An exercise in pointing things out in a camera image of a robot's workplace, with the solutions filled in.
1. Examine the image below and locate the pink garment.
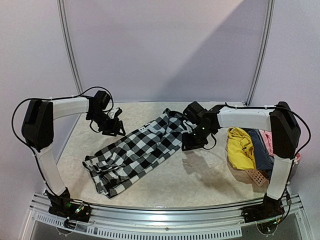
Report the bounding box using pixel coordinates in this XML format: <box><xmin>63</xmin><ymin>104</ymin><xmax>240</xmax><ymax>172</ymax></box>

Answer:
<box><xmin>258</xmin><ymin>129</ymin><xmax>302</xmax><ymax>163</ymax></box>

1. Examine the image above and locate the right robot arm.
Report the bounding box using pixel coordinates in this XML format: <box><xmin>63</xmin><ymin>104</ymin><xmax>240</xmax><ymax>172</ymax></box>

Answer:
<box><xmin>182</xmin><ymin>101</ymin><xmax>301</xmax><ymax>218</ymax></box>

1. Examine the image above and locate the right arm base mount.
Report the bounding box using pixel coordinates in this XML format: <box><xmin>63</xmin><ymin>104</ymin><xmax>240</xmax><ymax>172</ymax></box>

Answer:
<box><xmin>241</xmin><ymin>195</ymin><xmax>292</xmax><ymax>225</ymax></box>

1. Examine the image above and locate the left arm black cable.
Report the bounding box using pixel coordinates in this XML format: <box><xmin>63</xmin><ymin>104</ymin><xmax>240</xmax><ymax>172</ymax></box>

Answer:
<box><xmin>10</xmin><ymin>86</ymin><xmax>113</xmax><ymax>151</ymax></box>

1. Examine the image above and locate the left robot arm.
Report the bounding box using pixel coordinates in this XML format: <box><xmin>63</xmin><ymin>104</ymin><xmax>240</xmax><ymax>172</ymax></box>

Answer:
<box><xmin>21</xmin><ymin>90</ymin><xmax>126</xmax><ymax>196</ymax></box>

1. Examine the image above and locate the navy blue garment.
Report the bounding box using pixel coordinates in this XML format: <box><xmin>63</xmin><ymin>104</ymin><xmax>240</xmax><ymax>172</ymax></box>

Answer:
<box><xmin>246</xmin><ymin>128</ymin><xmax>274</xmax><ymax>178</ymax></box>

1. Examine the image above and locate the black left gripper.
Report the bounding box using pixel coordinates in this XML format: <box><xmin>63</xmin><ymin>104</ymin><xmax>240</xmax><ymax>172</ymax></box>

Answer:
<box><xmin>88</xmin><ymin>110</ymin><xmax>126</xmax><ymax>137</ymax></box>

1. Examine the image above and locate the black white checkered shirt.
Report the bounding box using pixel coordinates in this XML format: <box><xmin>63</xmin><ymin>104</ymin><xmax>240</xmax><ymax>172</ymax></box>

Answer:
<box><xmin>82</xmin><ymin>108</ymin><xmax>194</xmax><ymax>199</ymax></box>

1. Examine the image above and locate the right corner wall post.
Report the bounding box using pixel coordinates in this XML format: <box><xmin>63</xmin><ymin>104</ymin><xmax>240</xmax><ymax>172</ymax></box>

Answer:
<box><xmin>244</xmin><ymin>0</ymin><xmax>275</xmax><ymax>106</ymax></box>

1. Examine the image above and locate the pink laundry basket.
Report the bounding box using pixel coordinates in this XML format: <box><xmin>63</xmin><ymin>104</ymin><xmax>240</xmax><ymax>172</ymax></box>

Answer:
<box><xmin>245</xmin><ymin>169</ymin><xmax>269</xmax><ymax>187</ymax></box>

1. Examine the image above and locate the corner wall post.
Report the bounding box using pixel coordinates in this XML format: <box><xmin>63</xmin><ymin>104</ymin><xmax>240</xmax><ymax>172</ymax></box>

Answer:
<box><xmin>244</xmin><ymin>0</ymin><xmax>275</xmax><ymax>106</ymax></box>
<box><xmin>57</xmin><ymin>0</ymin><xmax>83</xmax><ymax>93</ymax></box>

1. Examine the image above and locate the yellow garment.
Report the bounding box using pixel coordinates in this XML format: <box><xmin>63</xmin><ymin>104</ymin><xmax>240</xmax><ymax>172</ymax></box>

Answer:
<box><xmin>227</xmin><ymin>127</ymin><xmax>256</xmax><ymax>171</ymax></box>

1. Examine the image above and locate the left corner wall post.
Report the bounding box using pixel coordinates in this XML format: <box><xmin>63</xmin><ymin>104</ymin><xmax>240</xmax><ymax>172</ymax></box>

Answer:
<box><xmin>57</xmin><ymin>0</ymin><xmax>83</xmax><ymax>93</ymax></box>

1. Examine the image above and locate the aluminium front rail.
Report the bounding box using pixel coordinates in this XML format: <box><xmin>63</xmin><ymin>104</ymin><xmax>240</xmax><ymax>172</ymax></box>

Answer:
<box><xmin>22</xmin><ymin>195</ymin><xmax>311</xmax><ymax>240</ymax></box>

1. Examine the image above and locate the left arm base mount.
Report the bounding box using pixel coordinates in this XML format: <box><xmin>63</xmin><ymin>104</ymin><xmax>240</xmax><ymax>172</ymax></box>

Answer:
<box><xmin>44</xmin><ymin>188</ymin><xmax>92</xmax><ymax>223</ymax></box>

